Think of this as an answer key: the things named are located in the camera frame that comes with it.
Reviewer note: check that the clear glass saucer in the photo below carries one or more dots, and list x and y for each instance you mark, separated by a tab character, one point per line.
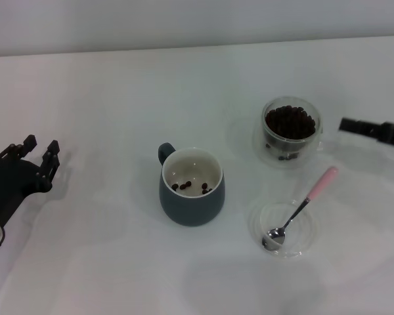
305	243

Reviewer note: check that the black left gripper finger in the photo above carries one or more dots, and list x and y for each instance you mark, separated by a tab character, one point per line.
50	165
18	150

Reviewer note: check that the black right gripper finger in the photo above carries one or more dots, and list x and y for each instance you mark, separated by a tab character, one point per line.
361	128

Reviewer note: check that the clear double-wall glass cup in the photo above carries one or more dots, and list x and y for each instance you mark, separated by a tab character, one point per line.
287	149

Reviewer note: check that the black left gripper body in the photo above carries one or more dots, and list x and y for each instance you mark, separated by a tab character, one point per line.
10	187

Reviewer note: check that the dark teal ceramic mug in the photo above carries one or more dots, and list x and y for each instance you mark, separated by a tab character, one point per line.
192	210

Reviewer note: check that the coffee bean pile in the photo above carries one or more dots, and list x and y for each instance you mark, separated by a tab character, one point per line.
290	124

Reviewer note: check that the few coffee beans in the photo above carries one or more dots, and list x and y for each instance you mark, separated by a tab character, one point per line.
187	186

